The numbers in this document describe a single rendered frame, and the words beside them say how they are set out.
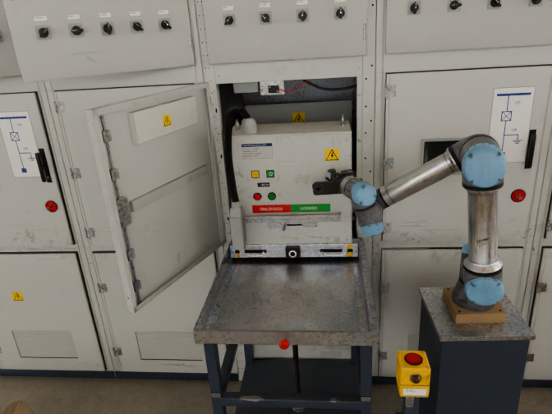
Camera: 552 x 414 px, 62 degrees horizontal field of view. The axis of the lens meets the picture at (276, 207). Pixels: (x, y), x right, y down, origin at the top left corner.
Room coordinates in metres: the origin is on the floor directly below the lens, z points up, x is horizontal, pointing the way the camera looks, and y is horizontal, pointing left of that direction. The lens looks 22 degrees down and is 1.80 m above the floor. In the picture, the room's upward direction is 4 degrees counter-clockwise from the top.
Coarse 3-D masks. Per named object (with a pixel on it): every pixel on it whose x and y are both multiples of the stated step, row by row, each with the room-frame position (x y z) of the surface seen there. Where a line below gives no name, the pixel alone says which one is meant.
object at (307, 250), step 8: (352, 240) 1.73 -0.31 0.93; (232, 248) 1.76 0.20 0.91; (248, 248) 1.75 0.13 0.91; (256, 248) 1.75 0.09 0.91; (264, 248) 1.74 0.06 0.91; (272, 248) 1.74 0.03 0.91; (280, 248) 1.74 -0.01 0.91; (304, 248) 1.72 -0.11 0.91; (312, 248) 1.72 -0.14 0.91; (320, 248) 1.72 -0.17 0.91; (328, 248) 1.71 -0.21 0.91; (336, 248) 1.71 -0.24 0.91; (352, 248) 1.70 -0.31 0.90; (232, 256) 1.76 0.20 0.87; (248, 256) 1.75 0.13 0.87; (256, 256) 1.75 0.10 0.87; (264, 256) 1.74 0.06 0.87; (272, 256) 1.74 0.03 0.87; (280, 256) 1.74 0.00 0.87; (304, 256) 1.72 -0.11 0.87; (312, 256) 1.72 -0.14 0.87; (320, 256) 1.72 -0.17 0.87; (328, 256) 1.71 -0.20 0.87; (336, 256) 1.71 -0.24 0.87; (352, 256) 1.70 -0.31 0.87
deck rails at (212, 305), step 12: (228, 252) 1.76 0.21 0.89; (360, 252) 1.64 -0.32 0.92; (228, 264) 1.73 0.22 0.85; (360, 264) 1.63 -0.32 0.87; (216, 276) 1.53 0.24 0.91; (228, 276) 1.63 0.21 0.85; (360, 276) 1.57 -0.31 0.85; (216, 288) 1.51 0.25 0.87; (360, 288) 1.48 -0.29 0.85; (216, 300) 1.47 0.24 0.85; (360, 300) 1.40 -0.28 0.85; (204, 312) 1.33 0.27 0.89; (216, 312) 1.39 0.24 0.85; (360, 312) 1.33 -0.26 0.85; (204, 324) 1.31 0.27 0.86; (360, 324) 1.26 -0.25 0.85
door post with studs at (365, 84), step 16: (368, 0) 1.90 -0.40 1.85; (368, 16) 1.90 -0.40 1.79; (368, 32) 1.90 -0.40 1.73; (368, 48) 1.90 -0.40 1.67; (368, 64) 1.90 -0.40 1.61; (368, 80) 1.89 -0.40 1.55; (368, 96) 1.89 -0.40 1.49; (368, 112) 1.89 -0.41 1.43; (368, 128) 1.89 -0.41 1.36; (368, 144) 1.89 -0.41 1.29; (368, 160) 1.89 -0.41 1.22; (368, 176) 1.89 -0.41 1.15; (368, 240) 1.89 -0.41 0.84; (368, 256) 1.89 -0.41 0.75
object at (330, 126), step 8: (232, 128) 1.92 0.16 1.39; (240, 128) 1.91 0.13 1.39; (264, 128) 1.88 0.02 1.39; (272, 128) 1.87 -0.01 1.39; (280, 128) 1.86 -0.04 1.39; (288, 128) 1.85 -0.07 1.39; (296, 128) 1.84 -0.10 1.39; (304, 128) 1.83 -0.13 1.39; (312, 128) 1.82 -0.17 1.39; (320, 128) 1.81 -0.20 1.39; (328, 128) 1.80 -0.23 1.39; (336, 128) 1.79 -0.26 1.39; (344, 128) 1.78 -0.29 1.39; (224, 136) 1.77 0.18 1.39; (232, 136) 1.77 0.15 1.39; (240, 136) 1.77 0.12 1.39; (248, 136) 1.76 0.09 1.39; (288, 224) 1.77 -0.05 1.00; (296, 224) 1.76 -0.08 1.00
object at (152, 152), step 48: (144, 96) 1.66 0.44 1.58; (192, 96) 1.87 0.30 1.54; (96, 144) 1.44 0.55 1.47; (144, 144) 1.64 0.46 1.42; (192, 144) 1.88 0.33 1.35; (144, 192) 1.60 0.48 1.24; (192, 192) 1.84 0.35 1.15; (144, 240) 1.57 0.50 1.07; (192, 240) 1.80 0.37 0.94; (144, 288) 1.53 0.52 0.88
